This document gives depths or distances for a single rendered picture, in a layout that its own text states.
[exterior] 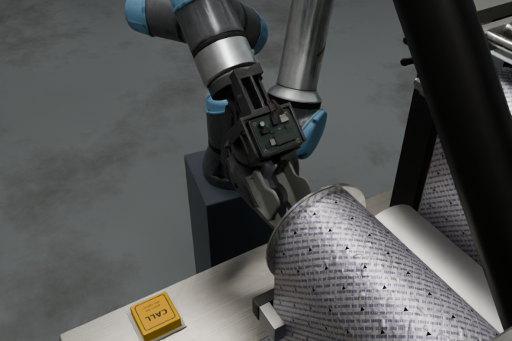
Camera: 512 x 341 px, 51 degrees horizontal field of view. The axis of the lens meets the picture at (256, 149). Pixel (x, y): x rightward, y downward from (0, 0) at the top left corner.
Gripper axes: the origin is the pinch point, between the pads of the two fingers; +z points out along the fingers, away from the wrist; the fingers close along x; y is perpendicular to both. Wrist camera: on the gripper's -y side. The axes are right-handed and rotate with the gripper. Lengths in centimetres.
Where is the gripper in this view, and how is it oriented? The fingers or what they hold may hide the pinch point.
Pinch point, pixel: (288, 224)
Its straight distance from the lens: 69.4
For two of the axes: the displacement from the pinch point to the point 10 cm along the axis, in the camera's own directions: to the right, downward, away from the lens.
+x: 8.6, -3.1, 4.0
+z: 3.9, 9.1, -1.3
